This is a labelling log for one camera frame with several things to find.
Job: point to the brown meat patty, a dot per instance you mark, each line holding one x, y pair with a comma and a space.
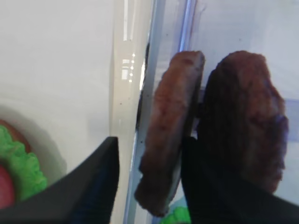
173, 110

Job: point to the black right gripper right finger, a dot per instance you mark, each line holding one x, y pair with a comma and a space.
216, 196

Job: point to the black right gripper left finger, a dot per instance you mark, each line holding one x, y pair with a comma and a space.
84, 196

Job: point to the bun bottom under lettuce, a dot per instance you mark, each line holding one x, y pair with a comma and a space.
16, 135

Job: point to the red tomato slice on tray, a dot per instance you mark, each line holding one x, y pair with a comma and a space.
7, 192

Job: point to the standing green lettuce leaf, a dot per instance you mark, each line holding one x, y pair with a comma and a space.
180, 215

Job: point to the green lettuce leaf on tray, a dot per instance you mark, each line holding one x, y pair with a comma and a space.
23, 166

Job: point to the white rectangular metal tray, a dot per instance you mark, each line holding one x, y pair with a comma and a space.
70, 73

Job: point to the right dark meat patty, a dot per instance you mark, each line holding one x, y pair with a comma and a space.
243, 124

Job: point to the right clear plastic rack rail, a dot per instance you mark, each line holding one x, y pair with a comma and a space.
169, 33

